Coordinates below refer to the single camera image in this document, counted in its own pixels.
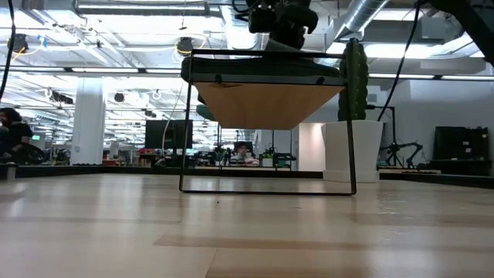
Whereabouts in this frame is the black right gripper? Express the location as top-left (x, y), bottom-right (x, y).
top-left (266, 0), bottom-right (320, 49)

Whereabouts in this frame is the green cactus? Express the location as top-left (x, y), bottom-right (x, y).
top-left (338, 37), bottom-right (370, 122)

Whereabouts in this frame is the green background box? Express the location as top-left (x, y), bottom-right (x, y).
top-left (260, 152), bottom-right (297, 170)

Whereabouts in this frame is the person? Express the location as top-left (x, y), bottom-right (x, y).
top-left (232, 141), bottom-right (260, 168)
top-left (0, 107), bottom-right (35, 164)

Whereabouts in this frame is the thin black metal stand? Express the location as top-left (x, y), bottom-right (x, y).
top-left (366, 104), bottom-right (397, 155)

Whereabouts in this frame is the white hexagonal plant pot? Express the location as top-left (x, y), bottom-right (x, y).
top-left (320, 120), bottom-right (384, 184)

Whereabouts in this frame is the black background monitor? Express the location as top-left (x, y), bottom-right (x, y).
top-left (145, 119), bottom-right (194, 151)

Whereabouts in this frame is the black cabinet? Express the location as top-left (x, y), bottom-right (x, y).
top-left (431, 126), bottom-right (491, 177)

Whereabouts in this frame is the white square column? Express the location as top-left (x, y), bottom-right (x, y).
top-left (73, 79), bottom-right (107, 165)

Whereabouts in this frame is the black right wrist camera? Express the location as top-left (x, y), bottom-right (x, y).
top-left (246, 0), bottom-right (272, 34)

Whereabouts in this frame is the ribbed silver ventilation duct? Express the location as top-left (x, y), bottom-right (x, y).
top-left (221, 0), bottom-right (252, 50)

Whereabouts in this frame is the slanted silver ventilation duct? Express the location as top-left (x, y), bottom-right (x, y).
top-left (334, 0), bottom-right (391, 42)

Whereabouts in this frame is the black ceiling device yellow cable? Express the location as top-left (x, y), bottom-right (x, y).
top-left (176, 36), bottom-right (195, 54)

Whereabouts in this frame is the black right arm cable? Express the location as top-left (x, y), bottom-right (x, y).
top-left (377, 0), bottom-right (424, 123)

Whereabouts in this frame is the black aluminium table frame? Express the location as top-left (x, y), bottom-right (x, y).
top-left (0, 164), bottom-right (494, 190)

